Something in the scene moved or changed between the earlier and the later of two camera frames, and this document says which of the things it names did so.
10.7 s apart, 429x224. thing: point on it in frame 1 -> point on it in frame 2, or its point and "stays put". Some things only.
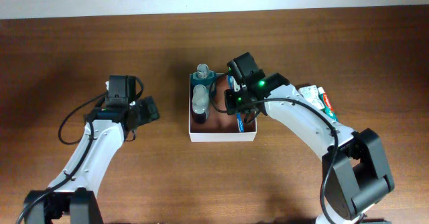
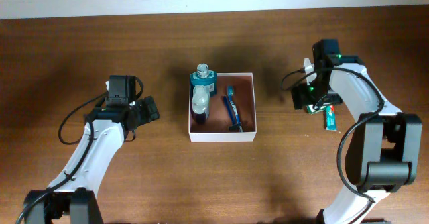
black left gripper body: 145,112 stays put
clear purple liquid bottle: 200,102 stays put
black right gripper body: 237,101 -> 317,94
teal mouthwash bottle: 203,76 stays put
